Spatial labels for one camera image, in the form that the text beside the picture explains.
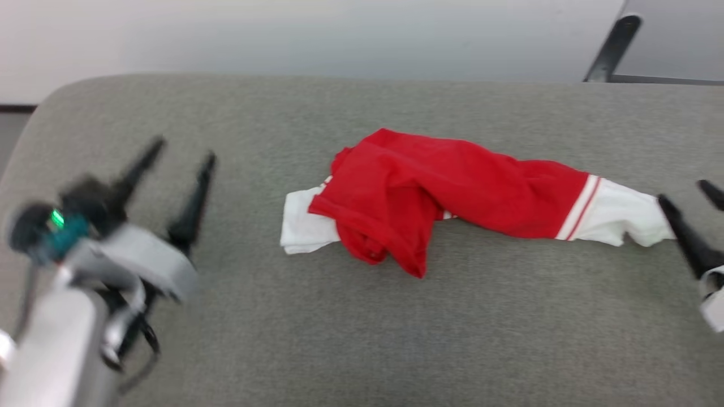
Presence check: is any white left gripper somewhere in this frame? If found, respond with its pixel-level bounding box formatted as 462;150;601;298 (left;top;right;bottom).
59;136;218;301

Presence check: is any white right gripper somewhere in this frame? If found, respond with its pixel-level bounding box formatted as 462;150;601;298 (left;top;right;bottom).
657;180;724;334

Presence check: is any red and white shirt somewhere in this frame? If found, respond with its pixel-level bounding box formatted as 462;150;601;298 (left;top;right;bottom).
280;128;676;279

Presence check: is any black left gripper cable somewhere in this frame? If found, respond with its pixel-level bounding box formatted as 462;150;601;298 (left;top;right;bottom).
99;283;162;393

